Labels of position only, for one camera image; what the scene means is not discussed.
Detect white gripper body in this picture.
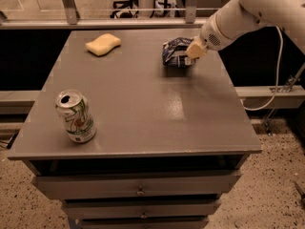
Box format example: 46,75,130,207
199,7,242,51

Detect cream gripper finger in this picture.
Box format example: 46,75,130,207
186,37,208,59

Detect blue chip bag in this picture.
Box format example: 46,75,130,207
162,37,196,68

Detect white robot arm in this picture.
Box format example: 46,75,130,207
186,0,305,58

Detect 7up soda can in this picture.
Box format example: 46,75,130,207
55,90,96,143

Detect black office chair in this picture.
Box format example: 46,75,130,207
110,0,138,19

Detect yellow sponge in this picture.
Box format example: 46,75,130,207
86,33,121,56

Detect grey drawer cabinet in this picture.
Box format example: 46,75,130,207
7,28,263,229

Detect top grey drawer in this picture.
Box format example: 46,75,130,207
32,170,241,199

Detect grey drawer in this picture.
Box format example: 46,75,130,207
63,198,220,219
32,170,241,199
79,218,209,229

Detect middle grey drawer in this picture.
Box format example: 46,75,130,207
63,198,220,219

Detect bottom grey drawer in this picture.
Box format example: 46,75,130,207
79,218,209,229

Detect metal railing frame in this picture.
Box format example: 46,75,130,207
0,0,217,30

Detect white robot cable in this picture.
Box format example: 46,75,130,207
241,26,284,113

